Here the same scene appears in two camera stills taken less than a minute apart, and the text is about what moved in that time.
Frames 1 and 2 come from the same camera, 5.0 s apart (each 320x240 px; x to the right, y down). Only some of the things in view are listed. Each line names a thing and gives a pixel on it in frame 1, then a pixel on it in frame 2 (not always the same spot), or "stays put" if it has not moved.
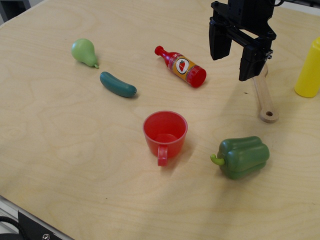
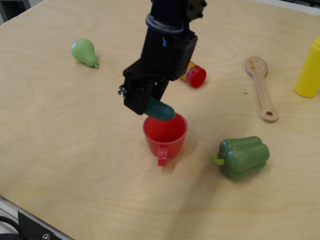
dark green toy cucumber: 117,86 -> 158,110
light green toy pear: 83,50 stays put
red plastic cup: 165,132 stays put
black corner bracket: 35,231 stays put
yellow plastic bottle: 308,83 stays put
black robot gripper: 247,21 -> 164,56
